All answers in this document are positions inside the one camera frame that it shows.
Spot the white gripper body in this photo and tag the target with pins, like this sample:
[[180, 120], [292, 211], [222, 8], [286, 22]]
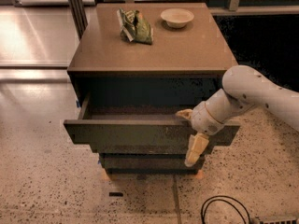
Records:
[[204, 119]]

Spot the green crumpled chip bag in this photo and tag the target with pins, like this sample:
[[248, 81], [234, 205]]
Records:
[[134, 26]]

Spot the grey power strip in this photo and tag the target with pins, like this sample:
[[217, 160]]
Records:
[[275, 220]]

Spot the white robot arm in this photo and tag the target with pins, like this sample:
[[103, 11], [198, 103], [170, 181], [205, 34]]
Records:
[[242, 88]]

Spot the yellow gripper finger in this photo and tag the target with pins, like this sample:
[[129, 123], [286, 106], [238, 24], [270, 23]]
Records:
[[196, 147], [185, 113]]

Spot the brown drawer cabinet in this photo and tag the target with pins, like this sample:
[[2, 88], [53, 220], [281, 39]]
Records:
[[190, 60]]

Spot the drawer dark front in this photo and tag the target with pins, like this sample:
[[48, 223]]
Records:
[[114, 123]]

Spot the white ceramic bowl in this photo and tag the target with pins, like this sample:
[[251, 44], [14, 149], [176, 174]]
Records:
[[177, 17]]

